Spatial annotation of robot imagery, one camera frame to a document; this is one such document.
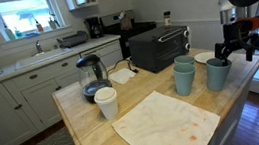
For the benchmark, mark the brown paper bag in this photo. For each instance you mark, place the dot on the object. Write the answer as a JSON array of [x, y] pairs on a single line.
[[126, 22]]

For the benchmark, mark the white kitchen sink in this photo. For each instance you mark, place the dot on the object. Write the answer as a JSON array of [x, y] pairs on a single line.
[[41, 57]]

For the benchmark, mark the small white napkin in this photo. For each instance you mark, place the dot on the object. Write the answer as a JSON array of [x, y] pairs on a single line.
[[121, 76]]

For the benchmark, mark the grey countertop dish rack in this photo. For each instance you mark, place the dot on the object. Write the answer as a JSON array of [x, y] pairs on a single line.
[[72, 40]]

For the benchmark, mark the spice jar with dark lid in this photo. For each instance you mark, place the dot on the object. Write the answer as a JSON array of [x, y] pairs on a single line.
[[167, 19]]

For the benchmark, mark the small teal bottle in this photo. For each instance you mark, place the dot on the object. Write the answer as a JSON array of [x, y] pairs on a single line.
[[18, 32]]

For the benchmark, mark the glass electric kettle black base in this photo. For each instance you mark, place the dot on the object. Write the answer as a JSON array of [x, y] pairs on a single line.
[[92, 77]]

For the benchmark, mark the white counter base cabinets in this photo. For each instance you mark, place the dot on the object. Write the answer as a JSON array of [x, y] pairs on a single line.
[[21, 96]]

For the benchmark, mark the white soap bottle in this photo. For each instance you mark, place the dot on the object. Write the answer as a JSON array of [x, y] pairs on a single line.
[[9, 32]]

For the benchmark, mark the black kitchen stove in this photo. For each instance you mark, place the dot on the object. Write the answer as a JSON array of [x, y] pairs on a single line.
[[131, 37]]

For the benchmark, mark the orange camera mount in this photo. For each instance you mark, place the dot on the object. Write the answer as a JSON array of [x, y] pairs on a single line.
[[250, 23]]

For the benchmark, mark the blue sponge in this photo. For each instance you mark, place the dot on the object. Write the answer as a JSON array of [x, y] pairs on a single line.
[[32, 34]]

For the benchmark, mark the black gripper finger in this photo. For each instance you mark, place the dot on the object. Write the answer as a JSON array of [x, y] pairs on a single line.
[[219, 50], [229, 51]]

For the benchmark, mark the white round plate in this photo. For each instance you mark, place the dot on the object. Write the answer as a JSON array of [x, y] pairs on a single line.
[[204, 57]]

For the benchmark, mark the chrome sink faucet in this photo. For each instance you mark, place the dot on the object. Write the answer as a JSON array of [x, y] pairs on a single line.
[[38, 46]]

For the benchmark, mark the white stained cloth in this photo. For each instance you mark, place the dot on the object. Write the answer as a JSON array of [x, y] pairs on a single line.
[[167, 128]]

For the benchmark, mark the kitchen window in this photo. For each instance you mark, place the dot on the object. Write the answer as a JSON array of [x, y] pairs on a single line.
[[24, 14]]

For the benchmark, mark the white lidded paper cup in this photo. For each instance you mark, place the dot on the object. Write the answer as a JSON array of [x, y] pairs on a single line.
[[107, 104]]

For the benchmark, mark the wooden top white kitchen island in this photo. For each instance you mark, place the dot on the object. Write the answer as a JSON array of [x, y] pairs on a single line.
[[85, 122]]

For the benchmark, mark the light blue plastic cup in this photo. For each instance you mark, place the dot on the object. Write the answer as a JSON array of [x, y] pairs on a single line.
[[184, 60], [185, 80], [218, 76]]

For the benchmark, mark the black coffee maker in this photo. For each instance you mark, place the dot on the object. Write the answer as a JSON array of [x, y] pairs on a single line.
[[94, 28]]

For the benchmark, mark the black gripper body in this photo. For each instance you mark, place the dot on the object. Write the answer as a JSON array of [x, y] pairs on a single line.
[[233, 33]]

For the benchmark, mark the black toaster oven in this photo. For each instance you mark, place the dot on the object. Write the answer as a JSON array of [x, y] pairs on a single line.
[[157, 50]]

